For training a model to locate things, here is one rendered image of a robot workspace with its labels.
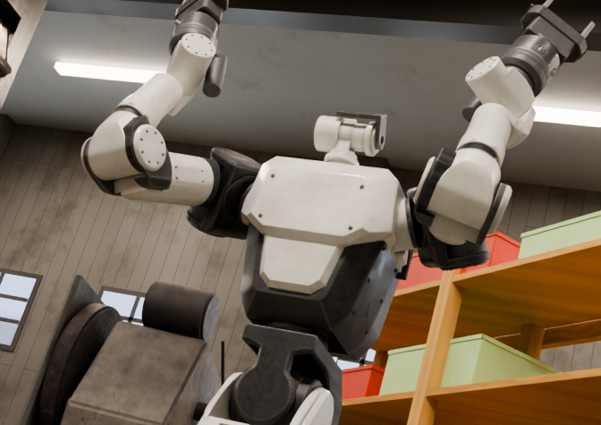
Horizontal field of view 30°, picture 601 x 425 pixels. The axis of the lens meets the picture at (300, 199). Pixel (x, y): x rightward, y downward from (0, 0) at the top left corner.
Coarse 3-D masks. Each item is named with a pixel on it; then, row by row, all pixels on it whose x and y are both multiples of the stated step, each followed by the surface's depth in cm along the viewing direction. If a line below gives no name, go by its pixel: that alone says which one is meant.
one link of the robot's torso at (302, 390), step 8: (248, 368) 188; (240, 376) 188; (296, 376) 184; (296, 384) 183; (304, 384) 183; (312, 384) 183; (320, 384) 187; (232, 392) 186; (296, 392) 182; (304, 392) 181; (232, 400) 186; (296, 400) 181; (304, 400) 181; (232, 408) 184; (296, 408) 180; (232, 416) 185; (240, 416) 183; (288, 416) 180; (272, 424) 180; (280, 424) 180; (288, 424) 181
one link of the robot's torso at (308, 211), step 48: (288, 192) 193; (336, 192) 190; (384, 192) 190; (288, 240) 190; (336, 240) 187; (384, 240) 190; (288, 288) 186; (336, 288) 185; (384, 288) 197; (336, 336) 188
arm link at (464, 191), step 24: (480, 120) 173; (504, 120) 174; (480, 144) 167; (504, 144) 171; (456, 168) 164; (480, 168) 164; (432, 192) 164; (456, 192) 163; (480, 192) 163; (456, 216) 165; (480, 216) 163
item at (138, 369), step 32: (160, 288) 671; (192, 288) 674; (64, 320) 656; (96, 320) 664; (160, 320) 666; (192, 320) 661; (64, 352) 640; (96, 352) 673; (128, 352) 651; (160, 352) 651; (192, 352) 651; (64, 384) 637; (96, 384) 631; (128, 384) 632; (160, 384) 632; (192, 384) 646; (32, 416) 637; (64, 416) 618; (96, 416) 616; (128, 416) 614; (160, 416) 614; (192, 416) 659
